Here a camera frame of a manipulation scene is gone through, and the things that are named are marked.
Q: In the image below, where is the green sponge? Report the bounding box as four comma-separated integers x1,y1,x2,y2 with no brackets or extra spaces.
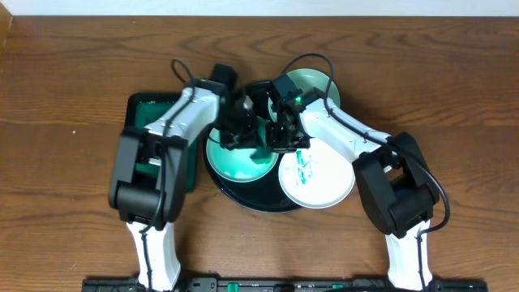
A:
250,148,279,165

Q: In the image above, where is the white plate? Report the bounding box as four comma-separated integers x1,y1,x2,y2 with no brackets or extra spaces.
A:
278,139,355,208

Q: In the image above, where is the round black tray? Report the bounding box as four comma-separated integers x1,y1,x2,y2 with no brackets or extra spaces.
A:
202,79,345,213

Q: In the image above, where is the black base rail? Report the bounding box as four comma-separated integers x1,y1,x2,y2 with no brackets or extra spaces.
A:
81,277,488,292

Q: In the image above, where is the green plate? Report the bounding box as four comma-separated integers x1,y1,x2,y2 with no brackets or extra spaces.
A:
205,128,278,183
287,68,341,106

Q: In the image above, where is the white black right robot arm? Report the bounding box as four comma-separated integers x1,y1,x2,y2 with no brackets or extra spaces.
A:
267,97,444,291

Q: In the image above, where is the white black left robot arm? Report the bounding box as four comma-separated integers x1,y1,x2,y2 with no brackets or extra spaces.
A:
109,79,261,291

